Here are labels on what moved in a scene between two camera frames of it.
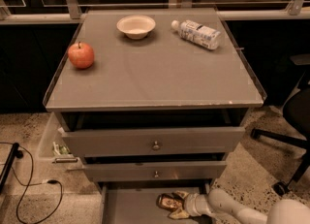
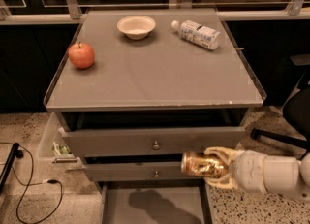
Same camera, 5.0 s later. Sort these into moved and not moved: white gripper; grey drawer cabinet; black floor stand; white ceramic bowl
Moved: white gripper
Not moved: grey drawer cabinet; white ceramic bowl; black floor stand
